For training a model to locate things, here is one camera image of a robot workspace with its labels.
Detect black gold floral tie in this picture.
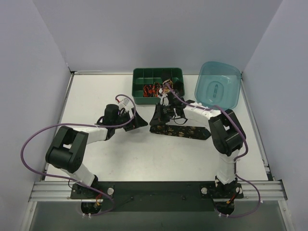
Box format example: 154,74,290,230
150,125,211,140

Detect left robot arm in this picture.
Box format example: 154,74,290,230
45,103,148,187

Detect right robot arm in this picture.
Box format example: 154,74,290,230
150,92,246,192

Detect beige patterned rolled tie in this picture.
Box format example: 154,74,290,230
162,79,173,94

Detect orange patterned rolled tie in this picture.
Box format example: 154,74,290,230
152,82,161,97

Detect green compartment tray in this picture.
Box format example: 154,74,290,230
132,68,185,105

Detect translucent blue plastic tub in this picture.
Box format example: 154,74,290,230
194,62,242,110

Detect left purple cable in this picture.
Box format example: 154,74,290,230
20,94,137,217

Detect purple cable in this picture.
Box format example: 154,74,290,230
162,81,262,218
20,94,137,217

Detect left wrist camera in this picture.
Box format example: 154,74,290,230
118,98,130,110

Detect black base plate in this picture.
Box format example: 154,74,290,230
70,181,244,214

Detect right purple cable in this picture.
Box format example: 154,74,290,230
162,81,262,218

